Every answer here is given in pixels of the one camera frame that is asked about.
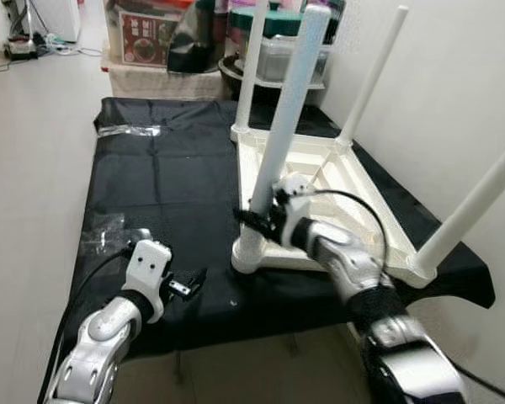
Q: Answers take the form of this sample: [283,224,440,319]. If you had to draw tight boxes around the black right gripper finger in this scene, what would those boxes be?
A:
[234,210,274,234]

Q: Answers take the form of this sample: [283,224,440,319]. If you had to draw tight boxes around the cream plastic children table top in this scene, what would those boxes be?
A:
[230,126,443,287]

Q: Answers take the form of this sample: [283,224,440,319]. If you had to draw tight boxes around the clear tape cross patch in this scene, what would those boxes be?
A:
[80,215,148,253]

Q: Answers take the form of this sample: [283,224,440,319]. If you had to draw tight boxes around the black tablecloth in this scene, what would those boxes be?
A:
[59,97,497,354]

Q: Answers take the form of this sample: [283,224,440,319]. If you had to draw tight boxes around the black wok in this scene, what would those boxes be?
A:
[219,55,262,100]

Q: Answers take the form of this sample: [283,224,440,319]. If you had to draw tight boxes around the clear tape strip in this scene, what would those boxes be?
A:
[97,125,162,137]

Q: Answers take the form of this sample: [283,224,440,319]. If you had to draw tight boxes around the clear plastic container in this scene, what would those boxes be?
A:
[257,34,329,85]

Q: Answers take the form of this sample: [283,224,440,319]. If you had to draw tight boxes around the beige patterned cloth cover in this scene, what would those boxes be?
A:
[101,59,232,100]

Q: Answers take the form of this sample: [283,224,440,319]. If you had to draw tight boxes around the black plastic bag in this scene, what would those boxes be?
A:
[167,0,228,75]

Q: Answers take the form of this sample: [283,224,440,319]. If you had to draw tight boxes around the green pot lid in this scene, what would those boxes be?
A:
[252,8,306,39]

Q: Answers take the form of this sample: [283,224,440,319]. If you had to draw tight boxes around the orange lid storage box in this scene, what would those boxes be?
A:
[105,0,190,68]

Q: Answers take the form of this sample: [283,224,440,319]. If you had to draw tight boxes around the small floor appliance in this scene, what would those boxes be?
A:
[4,38,39,61]

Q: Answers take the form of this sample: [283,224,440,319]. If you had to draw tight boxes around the white cabinet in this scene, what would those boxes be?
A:
[34,0,81,39]

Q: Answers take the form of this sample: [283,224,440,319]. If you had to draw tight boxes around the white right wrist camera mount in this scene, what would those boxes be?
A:
[274,173,316,245]

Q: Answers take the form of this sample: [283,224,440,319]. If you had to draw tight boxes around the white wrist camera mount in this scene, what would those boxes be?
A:
[122,240,173,325]
[274,173,316,245]

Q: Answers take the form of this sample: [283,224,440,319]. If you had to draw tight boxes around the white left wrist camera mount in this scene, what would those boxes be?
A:
[122,240,173,325]

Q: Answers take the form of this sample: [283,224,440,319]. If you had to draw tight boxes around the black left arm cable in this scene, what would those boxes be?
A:
[46,248,136,396]

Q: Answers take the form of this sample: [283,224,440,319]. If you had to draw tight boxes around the tangled floor cables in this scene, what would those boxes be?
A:
[34,34,102,60]

